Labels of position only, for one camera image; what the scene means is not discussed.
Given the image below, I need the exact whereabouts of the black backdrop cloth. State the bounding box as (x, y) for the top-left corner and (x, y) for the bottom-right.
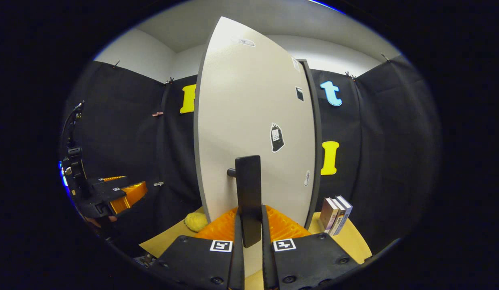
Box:
(62, 54), (441, 258)

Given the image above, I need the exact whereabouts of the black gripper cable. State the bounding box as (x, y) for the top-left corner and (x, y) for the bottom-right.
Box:
(61, 101), (85, 149)

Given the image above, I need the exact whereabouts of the black door handle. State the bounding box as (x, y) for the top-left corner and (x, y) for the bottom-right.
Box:
(227, 155), (263, 248)

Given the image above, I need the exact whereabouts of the dark grey cabinet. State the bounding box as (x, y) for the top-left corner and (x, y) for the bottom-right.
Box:
(298, 59), (323, 229)

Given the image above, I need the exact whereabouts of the brown spine book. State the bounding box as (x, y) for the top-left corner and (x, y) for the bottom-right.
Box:
(329, 198), (346, 235)

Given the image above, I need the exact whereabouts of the beige cabinet door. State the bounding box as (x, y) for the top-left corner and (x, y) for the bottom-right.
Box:
(193, 16), (318, 278)

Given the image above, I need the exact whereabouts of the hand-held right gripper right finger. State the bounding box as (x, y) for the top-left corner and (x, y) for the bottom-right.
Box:
(261, 205), (361, 290)

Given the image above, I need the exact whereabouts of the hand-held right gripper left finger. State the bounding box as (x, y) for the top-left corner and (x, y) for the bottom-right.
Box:
(151, 205), (245, 290)

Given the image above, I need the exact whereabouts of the yellow knitted coaster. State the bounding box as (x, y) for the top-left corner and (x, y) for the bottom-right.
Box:
(184, 212), (209, 233)

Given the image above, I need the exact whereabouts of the blue spine book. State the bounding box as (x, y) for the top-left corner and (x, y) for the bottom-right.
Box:
(335, 195), (353, 236)

